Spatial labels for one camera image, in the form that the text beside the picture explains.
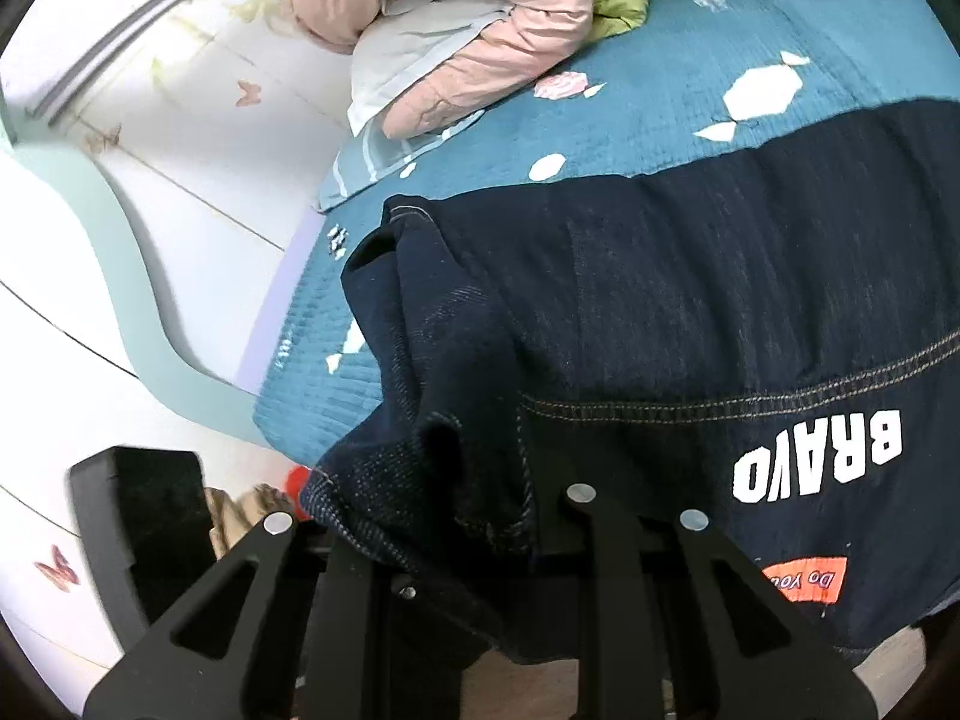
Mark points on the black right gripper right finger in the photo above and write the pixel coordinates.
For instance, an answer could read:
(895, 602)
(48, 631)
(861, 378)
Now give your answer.
(677, 623)

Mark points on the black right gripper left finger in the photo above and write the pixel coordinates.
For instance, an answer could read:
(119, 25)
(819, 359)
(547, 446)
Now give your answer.
(276, 629)

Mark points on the dark blue denim jeans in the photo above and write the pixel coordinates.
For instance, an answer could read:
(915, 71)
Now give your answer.
(769, 336)

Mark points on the red object under bed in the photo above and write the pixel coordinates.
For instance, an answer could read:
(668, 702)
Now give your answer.
(295, 482)

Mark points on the light blue plaid pillow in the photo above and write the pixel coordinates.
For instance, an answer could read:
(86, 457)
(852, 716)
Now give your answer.
(370, 156)

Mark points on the white pillow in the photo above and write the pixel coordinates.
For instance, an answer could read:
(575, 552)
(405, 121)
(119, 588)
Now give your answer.
(407, 40)

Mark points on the teal quilted bedspread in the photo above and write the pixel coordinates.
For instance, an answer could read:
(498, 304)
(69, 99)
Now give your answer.
(699, 78)

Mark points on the lavender bed frame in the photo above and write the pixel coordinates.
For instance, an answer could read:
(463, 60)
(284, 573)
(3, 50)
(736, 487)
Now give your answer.
(261, 344)

